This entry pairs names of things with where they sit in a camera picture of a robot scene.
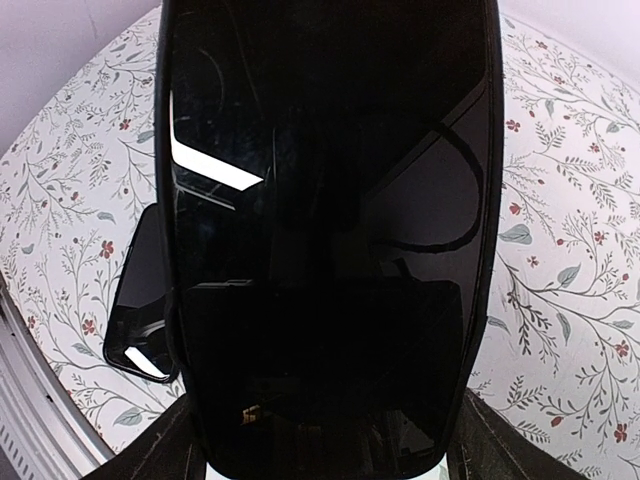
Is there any floral patterned table mat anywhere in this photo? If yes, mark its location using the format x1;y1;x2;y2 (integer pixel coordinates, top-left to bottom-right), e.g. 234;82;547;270
1;1;639;479

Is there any small black phone on table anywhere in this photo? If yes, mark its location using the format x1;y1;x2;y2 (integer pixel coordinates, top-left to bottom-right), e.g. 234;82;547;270
102;203;178;384

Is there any large black phone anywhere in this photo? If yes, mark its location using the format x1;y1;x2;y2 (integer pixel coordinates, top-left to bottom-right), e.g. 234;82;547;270
155;1;503;479

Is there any front aluminium rail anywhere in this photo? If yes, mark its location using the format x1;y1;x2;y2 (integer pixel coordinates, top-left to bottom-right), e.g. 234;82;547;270
1;284;114;479

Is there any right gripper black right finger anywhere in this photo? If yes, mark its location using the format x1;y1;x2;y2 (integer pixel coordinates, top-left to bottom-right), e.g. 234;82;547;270
447;390;553;479

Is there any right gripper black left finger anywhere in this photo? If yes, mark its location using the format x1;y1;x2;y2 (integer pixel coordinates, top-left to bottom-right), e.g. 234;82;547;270
105;395;206;479

